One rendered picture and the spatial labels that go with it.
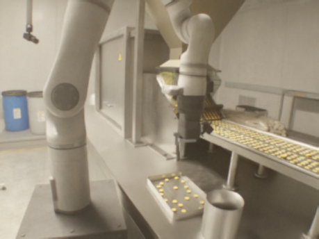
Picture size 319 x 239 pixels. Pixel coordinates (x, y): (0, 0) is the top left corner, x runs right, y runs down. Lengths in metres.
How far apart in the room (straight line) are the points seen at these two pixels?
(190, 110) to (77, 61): 0.29
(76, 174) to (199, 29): 0.44
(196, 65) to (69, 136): 0.34
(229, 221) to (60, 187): 0.37
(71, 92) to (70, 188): 0.22
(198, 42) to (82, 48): 0.27
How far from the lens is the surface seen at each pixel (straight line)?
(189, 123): 0.56
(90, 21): 0.47
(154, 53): 1.11
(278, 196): 0.73
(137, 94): 0.96
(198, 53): 0.55
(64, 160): 0.50
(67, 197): 0.55
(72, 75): 0.45
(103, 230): 0.52
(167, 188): 0.66
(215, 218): 0.46
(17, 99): 3.73
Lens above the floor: 1.14
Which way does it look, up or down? 13 degrees down
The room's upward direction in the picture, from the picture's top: 3 degrees clockwise
